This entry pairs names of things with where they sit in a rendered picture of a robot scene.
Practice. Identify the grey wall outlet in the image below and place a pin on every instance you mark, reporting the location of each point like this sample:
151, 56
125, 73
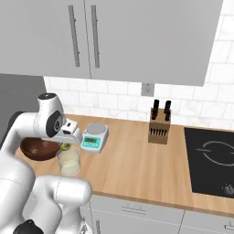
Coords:
148, 89

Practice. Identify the white teal kitchen scale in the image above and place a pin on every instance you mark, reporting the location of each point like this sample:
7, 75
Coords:
93, 140

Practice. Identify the glass of lemonade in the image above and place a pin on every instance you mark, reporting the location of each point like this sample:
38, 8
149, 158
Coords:
69, 163

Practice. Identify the wooden knife block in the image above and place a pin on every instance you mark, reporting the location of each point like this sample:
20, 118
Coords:
159, 132

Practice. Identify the wide grey drawer front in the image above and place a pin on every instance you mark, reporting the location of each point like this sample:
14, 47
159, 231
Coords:
158, 211

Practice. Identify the grey hob knob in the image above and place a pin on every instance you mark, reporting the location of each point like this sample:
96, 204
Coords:
228, 189

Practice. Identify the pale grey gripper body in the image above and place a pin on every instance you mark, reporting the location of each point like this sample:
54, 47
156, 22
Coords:
73, 136

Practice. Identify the black hob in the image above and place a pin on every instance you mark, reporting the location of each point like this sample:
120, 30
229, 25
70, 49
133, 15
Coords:
210, 158

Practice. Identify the dark grey fridge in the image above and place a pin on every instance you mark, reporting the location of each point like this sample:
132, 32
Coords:
18, 94

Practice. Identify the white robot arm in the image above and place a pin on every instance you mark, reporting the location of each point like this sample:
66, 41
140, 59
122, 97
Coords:
18, 179

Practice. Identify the wide grey wall cupboard door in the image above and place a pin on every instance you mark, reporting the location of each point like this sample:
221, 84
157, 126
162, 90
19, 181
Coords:
152, 39

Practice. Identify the grey base cupboard door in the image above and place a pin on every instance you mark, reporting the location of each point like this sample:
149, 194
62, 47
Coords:
137, 225

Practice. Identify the yellow green fruit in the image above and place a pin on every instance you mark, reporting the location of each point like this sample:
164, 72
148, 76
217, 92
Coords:
65, 147

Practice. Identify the narrow grey wall cupboard door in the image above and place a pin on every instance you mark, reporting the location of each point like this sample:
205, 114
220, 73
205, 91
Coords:
39, 36

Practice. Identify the brown bowl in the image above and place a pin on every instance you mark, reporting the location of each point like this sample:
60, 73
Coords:
38, 150

